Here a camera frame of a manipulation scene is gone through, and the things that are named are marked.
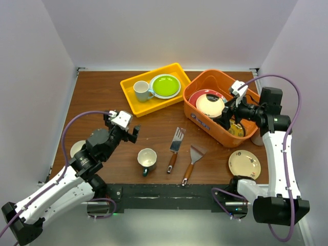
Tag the slotted spatula wooden handle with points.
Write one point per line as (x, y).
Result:
(174, 148)

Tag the solid spatula wooden handle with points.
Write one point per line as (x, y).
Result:
(196, 153)

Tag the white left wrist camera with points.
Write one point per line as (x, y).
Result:
(121, 119)

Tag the cream plate black mark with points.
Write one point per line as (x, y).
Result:
(211, 105)

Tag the small white dish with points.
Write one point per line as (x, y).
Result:
(76, 147)

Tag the white cup green handle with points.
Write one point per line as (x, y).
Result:
(147, 159)

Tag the orange plastic dish bin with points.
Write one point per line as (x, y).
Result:
(220, 82)

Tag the white scalloped plate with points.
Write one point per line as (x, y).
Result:
(164, 97)

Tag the light blue mug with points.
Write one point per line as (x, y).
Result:
(143, 91)

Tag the lime green plate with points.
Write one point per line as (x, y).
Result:
(165, 85)

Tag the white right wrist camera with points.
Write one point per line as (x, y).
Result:
(238, 89)

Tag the beige purple cup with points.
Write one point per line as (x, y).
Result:
(257, 140)

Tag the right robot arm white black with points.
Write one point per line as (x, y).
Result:
(282, 203)

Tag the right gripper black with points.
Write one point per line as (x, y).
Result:
(224, 120)

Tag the cream plate small motifs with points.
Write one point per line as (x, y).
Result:
(244, 163)

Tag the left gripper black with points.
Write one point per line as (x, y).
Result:
(127, 136)

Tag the yellow plastic tray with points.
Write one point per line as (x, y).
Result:
(143, 108)

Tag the yellow patterned plate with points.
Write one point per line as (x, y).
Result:
(236, 129)

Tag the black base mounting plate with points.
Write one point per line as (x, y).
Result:
(175, 197)

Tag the red and teal plate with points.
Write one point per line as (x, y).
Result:
(194, 97)

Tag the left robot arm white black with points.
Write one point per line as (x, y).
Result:
(77, 182)

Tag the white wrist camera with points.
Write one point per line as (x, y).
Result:
(238, 89)
(121, 119)

